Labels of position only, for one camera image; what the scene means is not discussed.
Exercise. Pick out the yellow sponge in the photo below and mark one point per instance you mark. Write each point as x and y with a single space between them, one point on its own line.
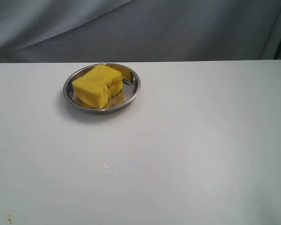
98 86

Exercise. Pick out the grey backdrop cloth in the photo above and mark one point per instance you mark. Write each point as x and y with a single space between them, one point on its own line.
138 30

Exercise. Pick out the round stainless steel pan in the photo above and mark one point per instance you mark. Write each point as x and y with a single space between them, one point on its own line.
131 87

